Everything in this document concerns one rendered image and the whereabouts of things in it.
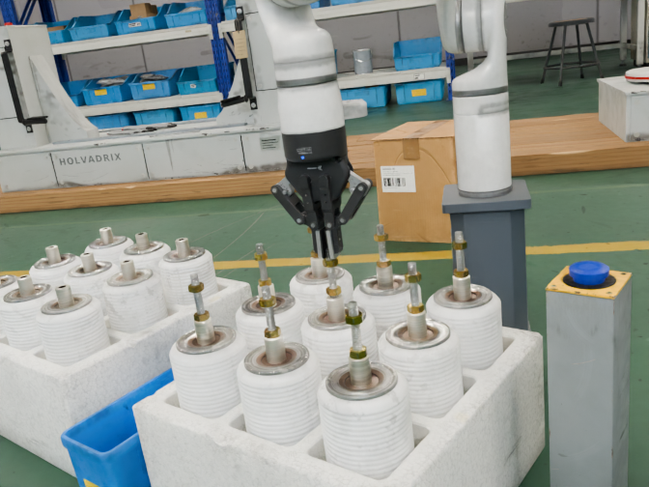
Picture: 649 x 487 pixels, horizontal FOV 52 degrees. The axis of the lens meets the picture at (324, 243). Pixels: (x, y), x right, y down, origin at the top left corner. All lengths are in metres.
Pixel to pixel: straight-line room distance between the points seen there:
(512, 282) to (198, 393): 0.60
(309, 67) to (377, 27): 8.30
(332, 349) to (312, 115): 0.28
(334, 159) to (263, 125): 2.07
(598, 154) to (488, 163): 1.51
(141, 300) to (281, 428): 0.44
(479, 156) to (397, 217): 0.80
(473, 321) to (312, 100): 0.34
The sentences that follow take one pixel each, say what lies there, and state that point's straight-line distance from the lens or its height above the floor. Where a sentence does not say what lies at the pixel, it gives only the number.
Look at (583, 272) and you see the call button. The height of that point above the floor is 0.33.
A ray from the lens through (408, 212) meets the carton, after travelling 1.90.
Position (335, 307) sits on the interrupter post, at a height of 0.27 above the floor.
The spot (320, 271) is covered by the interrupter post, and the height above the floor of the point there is 0.26.
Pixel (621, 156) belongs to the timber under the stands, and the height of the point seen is 0.05.
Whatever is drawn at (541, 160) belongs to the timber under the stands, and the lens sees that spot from 2.61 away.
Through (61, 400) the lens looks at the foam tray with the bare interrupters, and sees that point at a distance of 1.05.
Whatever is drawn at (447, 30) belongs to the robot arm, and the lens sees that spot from 1.12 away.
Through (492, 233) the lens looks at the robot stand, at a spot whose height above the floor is 0.24.
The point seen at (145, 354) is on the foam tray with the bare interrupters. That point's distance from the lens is 1.10.
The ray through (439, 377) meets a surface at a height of 0.22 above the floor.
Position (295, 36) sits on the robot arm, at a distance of 0.75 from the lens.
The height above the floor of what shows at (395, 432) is 0.21.
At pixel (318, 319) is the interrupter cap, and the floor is 0.25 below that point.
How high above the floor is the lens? 0.60
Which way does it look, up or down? 17 degrees down
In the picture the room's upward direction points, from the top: 7 degrees counter-clockwise
